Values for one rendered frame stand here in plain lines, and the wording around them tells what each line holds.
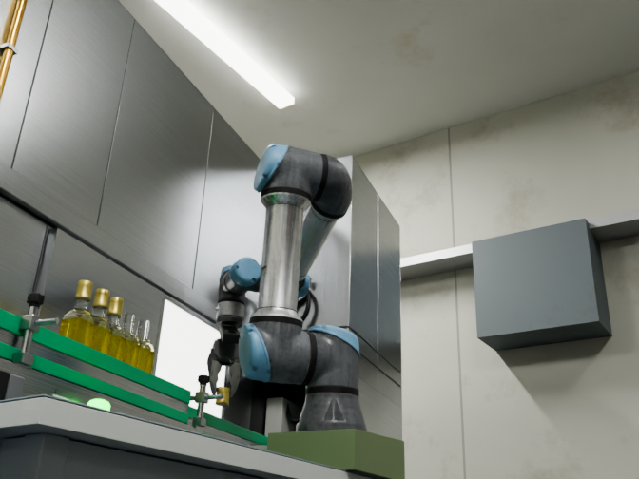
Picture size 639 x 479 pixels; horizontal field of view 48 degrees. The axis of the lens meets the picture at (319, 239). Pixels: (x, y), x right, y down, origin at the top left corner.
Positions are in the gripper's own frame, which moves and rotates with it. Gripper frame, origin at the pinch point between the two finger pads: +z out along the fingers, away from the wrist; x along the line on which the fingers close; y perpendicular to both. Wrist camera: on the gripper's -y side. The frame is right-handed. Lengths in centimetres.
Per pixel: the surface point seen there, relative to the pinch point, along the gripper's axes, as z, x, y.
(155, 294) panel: -30.6, 21.0, 17.7
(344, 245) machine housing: -73, -47, 58
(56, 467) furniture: 31, 28, -91
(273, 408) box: -14, -28, 86
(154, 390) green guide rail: 6.0, 17.5, -21.9
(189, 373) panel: -12.9, 7.5, 37.1
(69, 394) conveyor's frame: 14, 33, -47
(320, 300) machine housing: -51, -39, 63
